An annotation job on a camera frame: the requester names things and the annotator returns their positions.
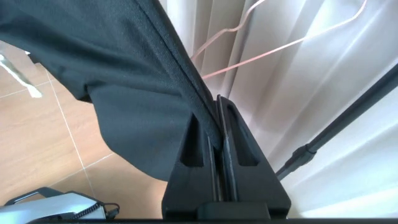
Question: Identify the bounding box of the beige curtain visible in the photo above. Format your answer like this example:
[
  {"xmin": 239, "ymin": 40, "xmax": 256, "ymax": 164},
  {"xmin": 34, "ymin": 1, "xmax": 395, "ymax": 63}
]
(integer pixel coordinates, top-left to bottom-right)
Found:
[{"xmin": 158, "ymin": 0, "xmax": 398, "ymax": 219}]

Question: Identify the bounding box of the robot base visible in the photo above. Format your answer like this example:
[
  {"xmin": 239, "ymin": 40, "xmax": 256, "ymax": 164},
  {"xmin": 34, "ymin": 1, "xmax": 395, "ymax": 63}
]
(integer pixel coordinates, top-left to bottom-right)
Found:
[{"xmin": 0, "ymin": 186, "xmax": 108, "ymax": 224}]

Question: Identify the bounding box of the pink clothes hanger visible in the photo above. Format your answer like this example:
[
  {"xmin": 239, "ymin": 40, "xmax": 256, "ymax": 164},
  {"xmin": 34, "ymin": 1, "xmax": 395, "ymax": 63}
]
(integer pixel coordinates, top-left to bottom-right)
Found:
[{"xmin": 189, "ymin": 0, "xmax": 369, "ymax": 80}]

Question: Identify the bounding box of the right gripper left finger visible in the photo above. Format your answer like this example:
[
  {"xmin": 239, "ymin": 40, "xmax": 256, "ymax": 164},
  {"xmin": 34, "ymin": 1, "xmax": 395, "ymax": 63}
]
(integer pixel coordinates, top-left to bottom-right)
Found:
[{"xmin": 161, "ymin": 113, "xmax": 218, "ymax": 218}]

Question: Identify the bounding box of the black knitted garment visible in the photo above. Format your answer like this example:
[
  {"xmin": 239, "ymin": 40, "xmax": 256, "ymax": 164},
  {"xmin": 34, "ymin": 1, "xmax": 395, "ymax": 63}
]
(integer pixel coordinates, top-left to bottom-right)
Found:
[{"xmin": 0, "ymin": 0, "xmax": 223, "ymax": 183}]

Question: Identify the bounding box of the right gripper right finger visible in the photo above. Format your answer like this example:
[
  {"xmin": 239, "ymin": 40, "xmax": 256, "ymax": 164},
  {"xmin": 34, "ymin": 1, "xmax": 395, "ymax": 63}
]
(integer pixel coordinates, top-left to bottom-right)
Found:
[{"xmin": 216, "ymin": 95, "xmax": 292, "ymax": 218}]

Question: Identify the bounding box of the black clothes rack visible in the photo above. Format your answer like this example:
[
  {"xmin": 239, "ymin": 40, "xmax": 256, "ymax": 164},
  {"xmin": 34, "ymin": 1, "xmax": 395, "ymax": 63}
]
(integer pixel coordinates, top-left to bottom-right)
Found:
[{"xmin": 275, "ymin": 63, "xmax": 398, "ymax": 182}]

